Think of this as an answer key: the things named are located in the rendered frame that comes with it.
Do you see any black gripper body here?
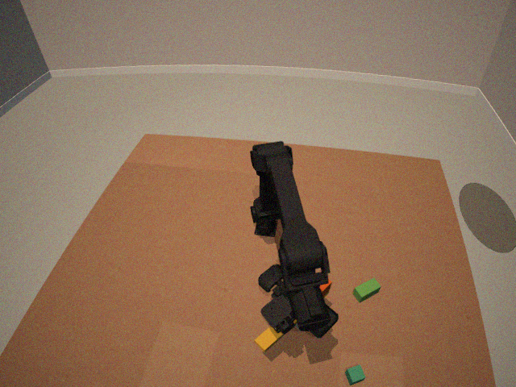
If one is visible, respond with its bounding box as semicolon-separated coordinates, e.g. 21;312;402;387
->
258;264;339;339

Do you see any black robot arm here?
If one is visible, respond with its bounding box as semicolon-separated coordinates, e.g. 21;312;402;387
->
250;141;331;334

